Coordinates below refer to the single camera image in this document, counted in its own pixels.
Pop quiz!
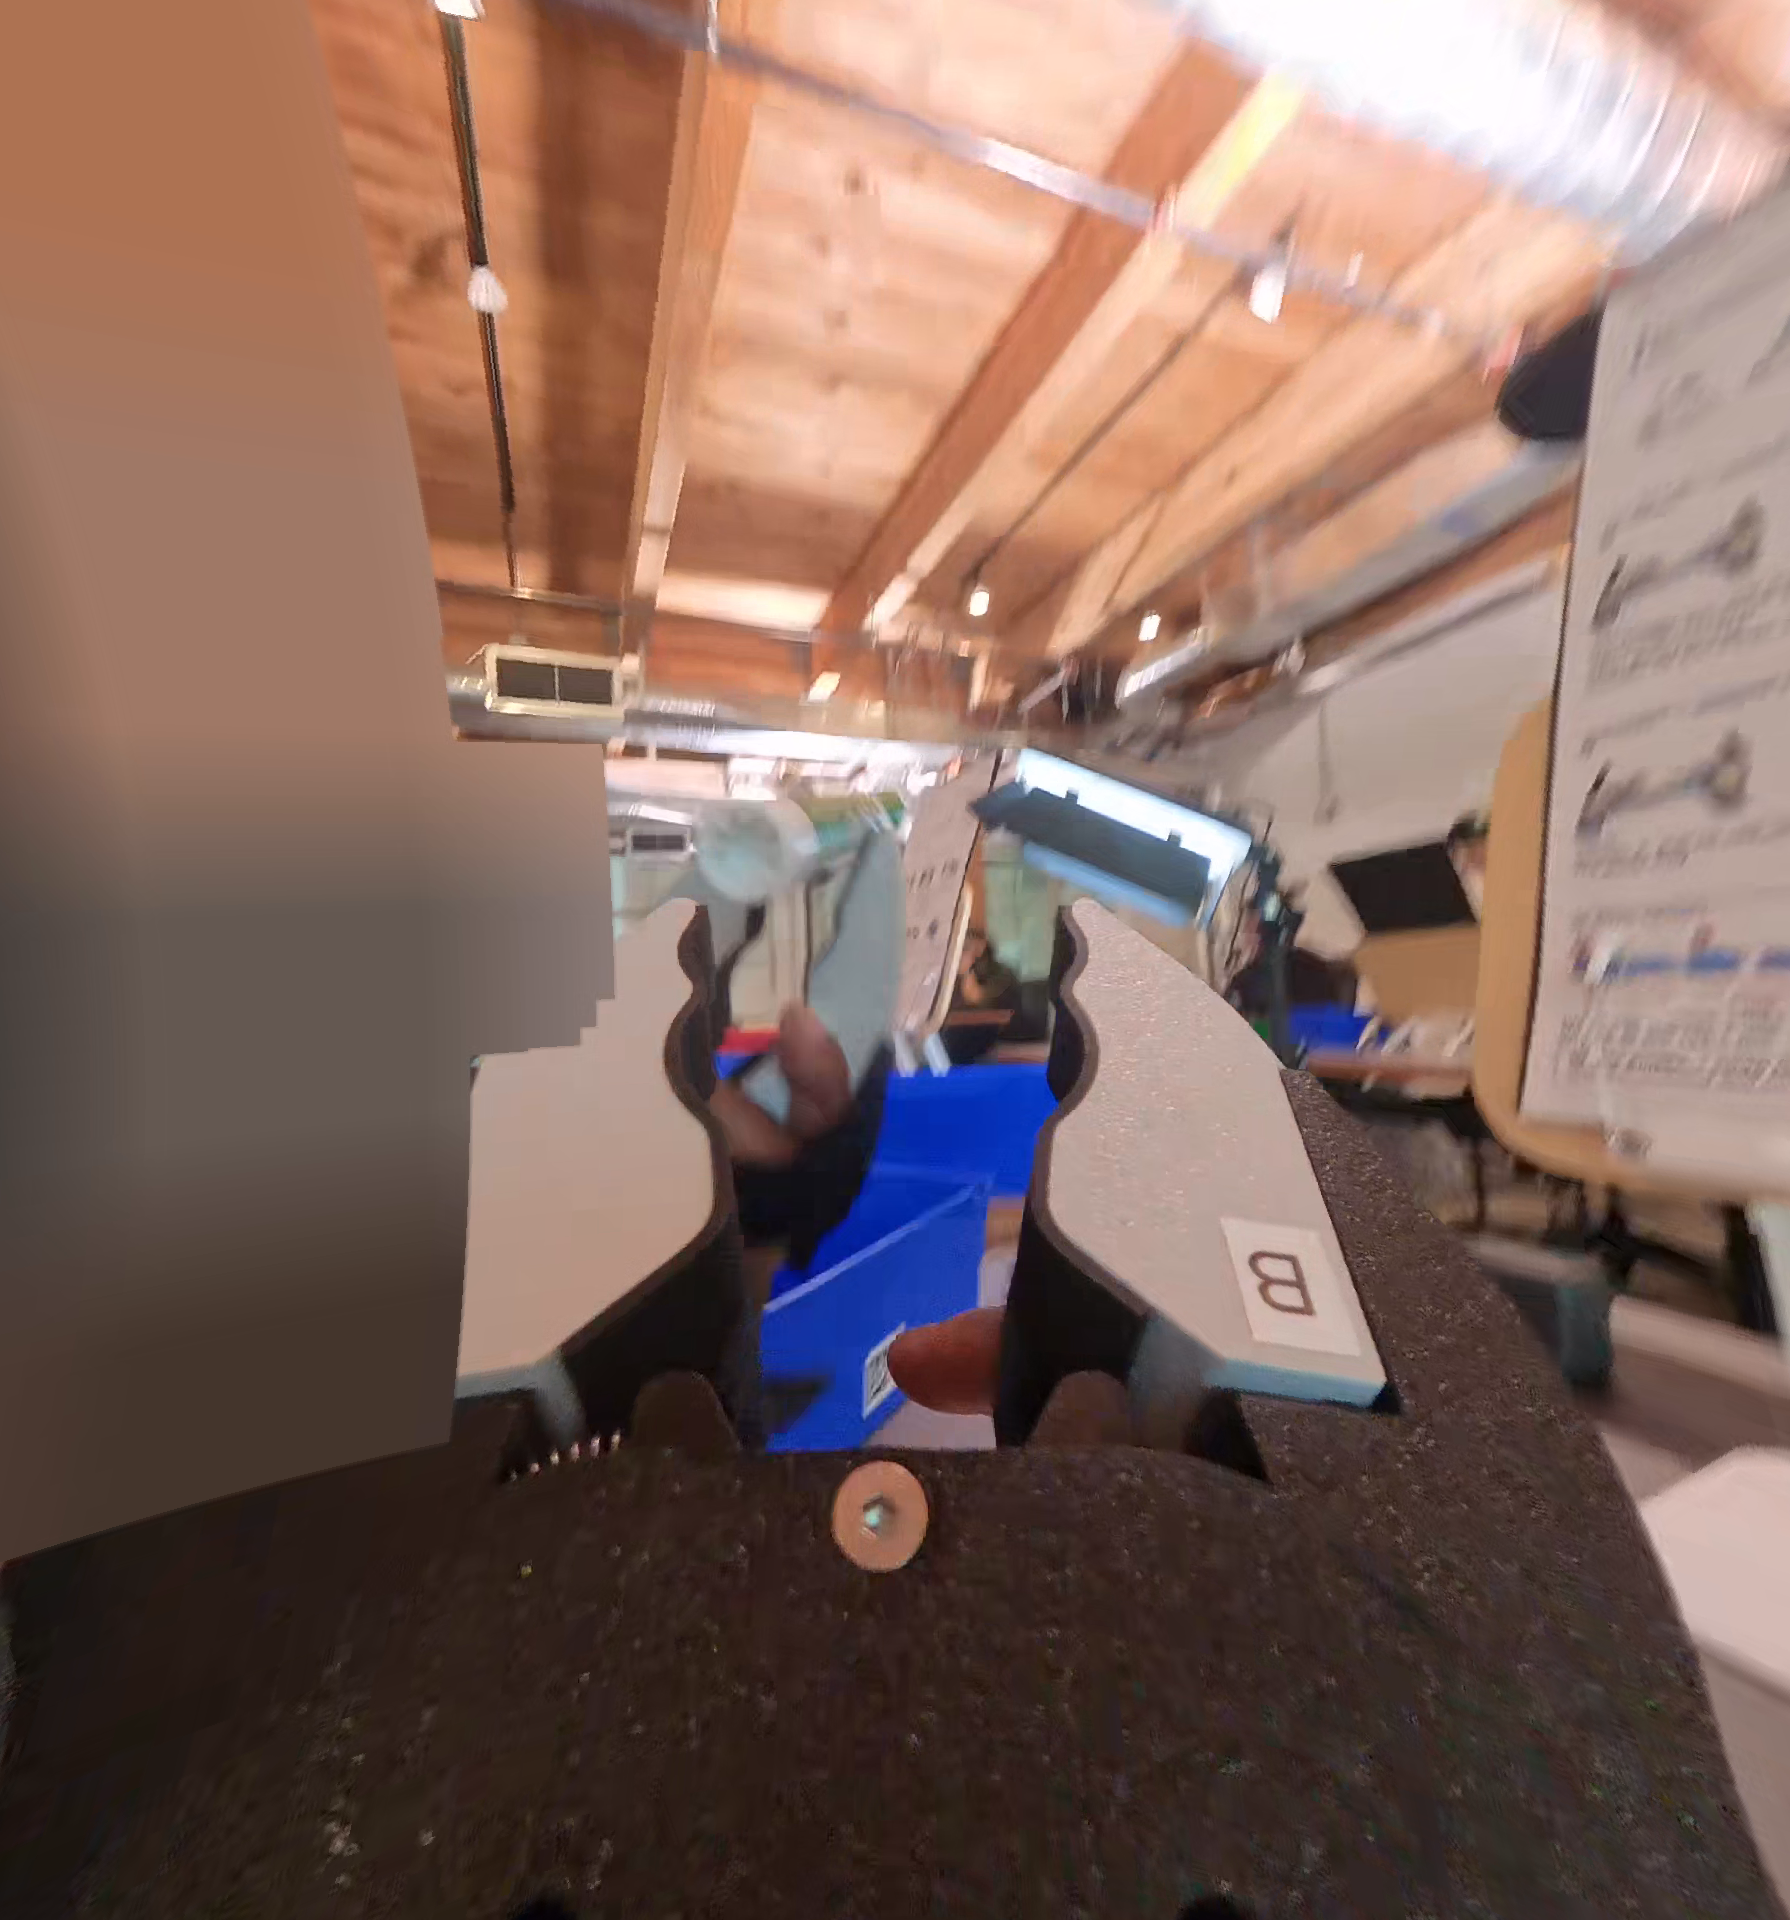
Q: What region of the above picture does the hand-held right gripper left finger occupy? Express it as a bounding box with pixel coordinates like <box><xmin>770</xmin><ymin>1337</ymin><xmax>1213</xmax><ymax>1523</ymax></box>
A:
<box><xmin>455</xmin><ymin>897</ymin><xmax>765</xmax><ymax>1454</ymax></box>

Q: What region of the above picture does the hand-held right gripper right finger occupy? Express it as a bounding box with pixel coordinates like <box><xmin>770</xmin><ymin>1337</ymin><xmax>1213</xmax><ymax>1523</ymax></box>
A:
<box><xmin>992</xmin><ymin>896</ymin><xmax>1392</xmax><ymax>1454</ymax></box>

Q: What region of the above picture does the person's left hand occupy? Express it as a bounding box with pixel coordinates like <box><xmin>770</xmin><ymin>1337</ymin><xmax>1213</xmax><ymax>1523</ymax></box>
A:
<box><xmin>715</xmin><ymin>1003</ymin><xmax>860</xmax><ymax>1168</ymax></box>

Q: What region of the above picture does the person's right hand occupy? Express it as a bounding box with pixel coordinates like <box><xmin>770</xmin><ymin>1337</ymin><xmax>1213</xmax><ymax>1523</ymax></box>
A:
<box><xmin>887</xmin><ymin>1305</ymin><xmax>1008</xmax><ymax>1416</ymax></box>

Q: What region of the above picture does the poster stand with sheets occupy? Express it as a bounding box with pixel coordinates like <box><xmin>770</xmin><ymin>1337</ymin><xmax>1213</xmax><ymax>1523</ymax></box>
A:
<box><xmin>894</xmin><ymin>765</ymin><xmax>989</xmax><ymax>1039</ymax></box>

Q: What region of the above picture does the studio light panel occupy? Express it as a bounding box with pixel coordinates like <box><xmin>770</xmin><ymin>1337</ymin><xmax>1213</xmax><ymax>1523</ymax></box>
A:
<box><xmin>969</xmin><ymin>744</ymin><xmax>1260</xmax><ymax>934</ymax></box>

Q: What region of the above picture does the black and brown flag panel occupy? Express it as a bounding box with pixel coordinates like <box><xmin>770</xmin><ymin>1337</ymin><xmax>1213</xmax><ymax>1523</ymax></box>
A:
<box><xmin>1326</xmin><ymin>837</ymin><xmax>1485</xmax><ymax>1025</ymax></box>

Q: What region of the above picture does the instruction sheet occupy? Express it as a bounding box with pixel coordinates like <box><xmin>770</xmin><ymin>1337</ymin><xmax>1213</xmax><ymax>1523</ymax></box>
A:
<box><xmin>1519</xmin><ymin>143</ymin><xmax>1790</xmax><ymax>1191</ymax></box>

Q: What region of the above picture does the white metal stand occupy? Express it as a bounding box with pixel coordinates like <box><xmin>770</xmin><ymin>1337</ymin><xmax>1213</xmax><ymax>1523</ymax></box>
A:
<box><xmin>1638</xmin><ymin>1193</ymin><xmax>1790</xmax><ymax>1920</ymax></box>

